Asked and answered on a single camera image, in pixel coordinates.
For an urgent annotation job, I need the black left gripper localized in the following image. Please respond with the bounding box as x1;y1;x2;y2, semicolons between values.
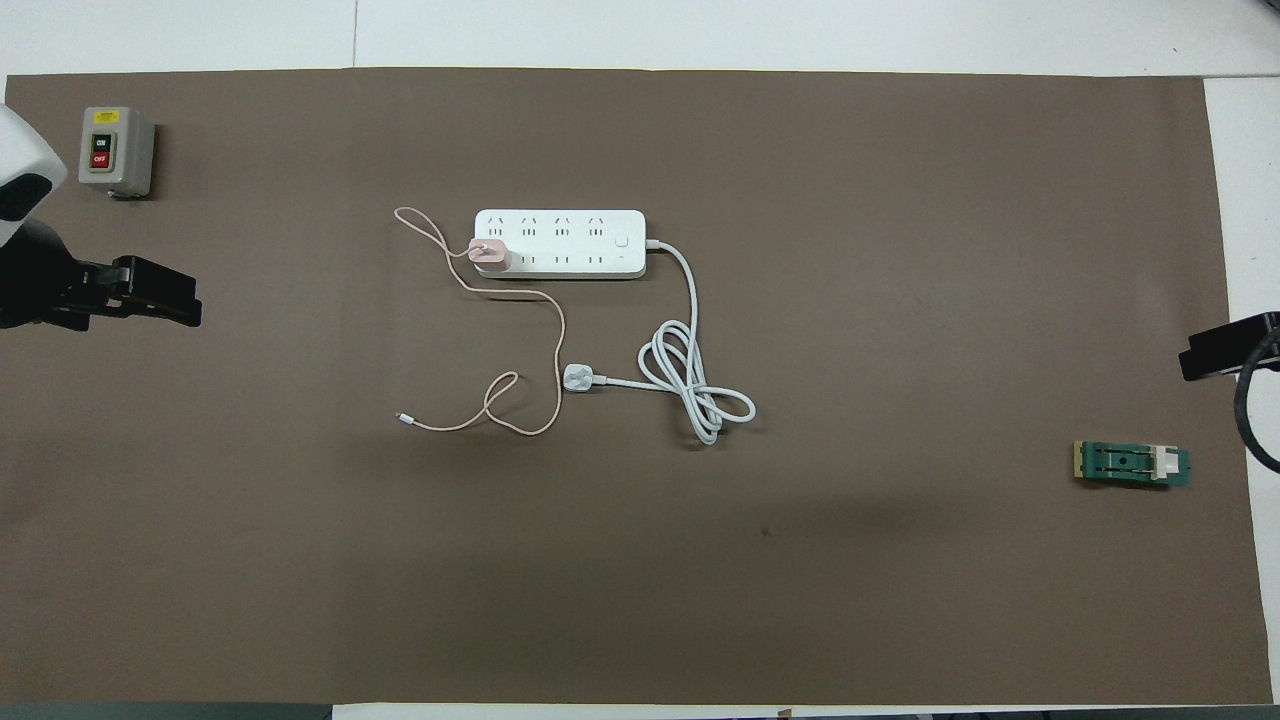
0;220;203;332

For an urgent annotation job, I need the white power strip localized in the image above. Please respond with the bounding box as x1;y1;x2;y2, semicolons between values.
473;208;648;280

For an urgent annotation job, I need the green block with white clip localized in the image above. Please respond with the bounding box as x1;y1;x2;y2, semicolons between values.
1073;440;1193;491

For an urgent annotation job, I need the brown table mat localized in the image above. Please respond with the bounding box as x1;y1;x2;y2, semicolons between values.
0;67;1273;707

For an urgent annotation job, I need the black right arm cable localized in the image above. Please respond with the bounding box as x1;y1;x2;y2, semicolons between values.
1234;330;1280;474

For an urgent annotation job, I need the grey on off switch box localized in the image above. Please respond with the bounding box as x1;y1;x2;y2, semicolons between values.
78;106;157;200

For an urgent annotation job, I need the pink charging cable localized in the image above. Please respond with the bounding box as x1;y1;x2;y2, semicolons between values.
393;207;569;437

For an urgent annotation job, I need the white power cord with plug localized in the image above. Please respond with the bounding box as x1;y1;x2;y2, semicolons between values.
562;240;757;448

